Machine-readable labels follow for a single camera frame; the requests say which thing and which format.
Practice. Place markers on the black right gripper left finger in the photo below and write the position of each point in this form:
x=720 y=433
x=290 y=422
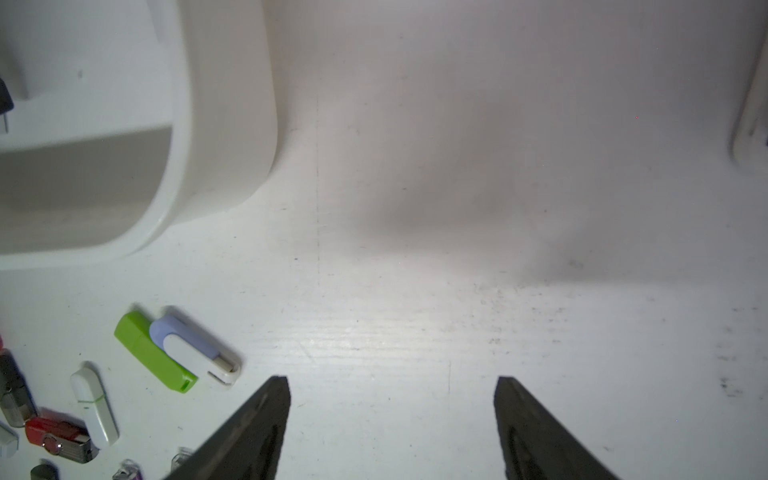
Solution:
x=248 y=445

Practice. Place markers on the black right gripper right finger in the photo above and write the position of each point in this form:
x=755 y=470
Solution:
x=535 y=445

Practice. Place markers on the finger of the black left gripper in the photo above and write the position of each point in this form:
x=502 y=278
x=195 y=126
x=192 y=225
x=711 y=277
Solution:
x=6 y=106

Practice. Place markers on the purple usb drive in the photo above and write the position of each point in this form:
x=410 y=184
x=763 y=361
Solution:
x=128 y=470
x=181 y=457

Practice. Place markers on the lilac white swivel usb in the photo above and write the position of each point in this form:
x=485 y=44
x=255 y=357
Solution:
x=192 y=351

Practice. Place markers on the white storage box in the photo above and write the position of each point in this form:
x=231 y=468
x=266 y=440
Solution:
x=130 y=117

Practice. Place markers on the black usb drive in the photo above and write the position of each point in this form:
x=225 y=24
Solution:
x=44 y=471

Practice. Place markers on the white usb drive green stripe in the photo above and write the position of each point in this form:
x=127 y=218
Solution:
x=92 y=401

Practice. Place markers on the red swivel usb drive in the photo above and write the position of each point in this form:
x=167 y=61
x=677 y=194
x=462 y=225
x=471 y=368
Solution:
x=61 y=439

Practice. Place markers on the dark grey usb drive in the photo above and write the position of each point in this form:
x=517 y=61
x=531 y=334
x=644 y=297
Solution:
x=16 y=401

